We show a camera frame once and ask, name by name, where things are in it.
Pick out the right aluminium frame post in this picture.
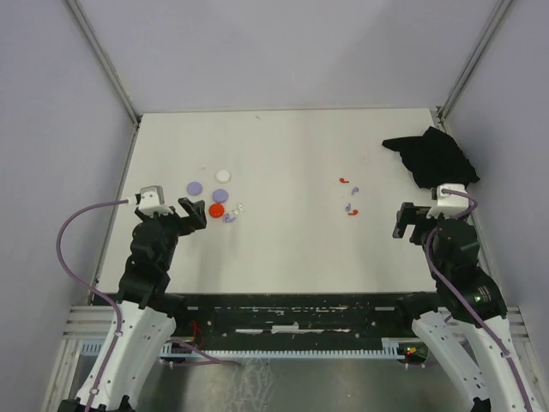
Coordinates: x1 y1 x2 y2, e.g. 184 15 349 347
437 0 516 123

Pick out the light blue cable duct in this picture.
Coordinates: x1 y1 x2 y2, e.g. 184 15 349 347
79 338 407 360

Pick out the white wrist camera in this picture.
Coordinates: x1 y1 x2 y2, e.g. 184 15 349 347
427 184 469 218
137 185 172 217

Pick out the white earbud charging case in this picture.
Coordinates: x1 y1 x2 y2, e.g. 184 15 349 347
215 170 232 184

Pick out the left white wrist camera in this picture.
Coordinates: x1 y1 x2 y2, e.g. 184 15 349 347
137 185 172 217

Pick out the left aluminium frame post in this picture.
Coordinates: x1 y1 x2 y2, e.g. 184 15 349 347
66 0 142 125

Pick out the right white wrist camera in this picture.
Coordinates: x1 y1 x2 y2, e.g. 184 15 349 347
427 184 469 218

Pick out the black cloth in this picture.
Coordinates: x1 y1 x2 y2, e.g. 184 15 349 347
382 127 480 189

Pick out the red earbud charging case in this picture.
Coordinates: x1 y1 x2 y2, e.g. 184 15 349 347
208 203 225 219

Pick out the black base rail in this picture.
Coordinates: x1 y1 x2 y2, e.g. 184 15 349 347
173 293 414 351

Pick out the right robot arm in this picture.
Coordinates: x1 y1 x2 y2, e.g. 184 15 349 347
393 203 542 411

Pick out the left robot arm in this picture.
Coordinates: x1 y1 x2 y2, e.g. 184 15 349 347
58 192 207 411

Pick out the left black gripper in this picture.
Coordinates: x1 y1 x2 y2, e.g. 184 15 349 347
136 196 206 269

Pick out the aluminium frame post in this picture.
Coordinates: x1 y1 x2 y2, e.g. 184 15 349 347
437 0 516 123
66 0 142 125

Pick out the purple charging case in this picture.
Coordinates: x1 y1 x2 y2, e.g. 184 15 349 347
212 189 229 203
186 181 203 197

